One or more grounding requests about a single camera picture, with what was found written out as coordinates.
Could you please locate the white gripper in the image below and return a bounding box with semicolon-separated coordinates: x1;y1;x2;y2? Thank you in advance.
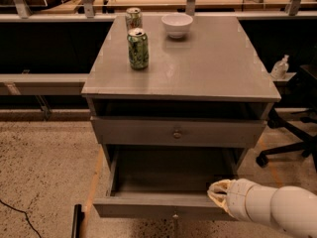
207;178;256;221

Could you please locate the grey drawer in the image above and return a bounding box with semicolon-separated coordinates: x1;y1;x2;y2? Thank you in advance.
91;116;265;148
94;146;246;220

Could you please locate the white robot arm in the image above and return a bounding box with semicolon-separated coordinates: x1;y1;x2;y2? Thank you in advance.
207;178;317;238

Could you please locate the grey wooden drawer cabinet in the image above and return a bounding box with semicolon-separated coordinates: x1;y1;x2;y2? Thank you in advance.
81;14;281;171

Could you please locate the grey top drawer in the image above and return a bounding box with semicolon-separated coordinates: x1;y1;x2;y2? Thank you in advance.
91;116;265;148

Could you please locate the clear sanitizer pump bottle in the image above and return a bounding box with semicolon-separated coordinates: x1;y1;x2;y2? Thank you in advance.
270;55;289;79

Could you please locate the black bar on floor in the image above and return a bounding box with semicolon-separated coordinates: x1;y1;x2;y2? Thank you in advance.
71;204;83;238

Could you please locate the black office chair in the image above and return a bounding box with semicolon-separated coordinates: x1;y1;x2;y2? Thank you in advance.
256;64;317;171

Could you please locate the green soda can front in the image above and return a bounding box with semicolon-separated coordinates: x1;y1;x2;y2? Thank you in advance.
127;28;149;70

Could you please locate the white ceramic bowl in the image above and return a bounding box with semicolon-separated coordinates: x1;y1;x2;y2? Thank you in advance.
161;13;193;39

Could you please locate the green white soda can rear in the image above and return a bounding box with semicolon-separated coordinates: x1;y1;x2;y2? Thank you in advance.
125;7;143;30

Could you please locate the black floor cable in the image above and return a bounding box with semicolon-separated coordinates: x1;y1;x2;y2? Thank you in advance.
0;198;44;238

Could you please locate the grey metal rail shelf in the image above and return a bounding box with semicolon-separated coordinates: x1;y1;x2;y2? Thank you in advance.
0;73;88;95

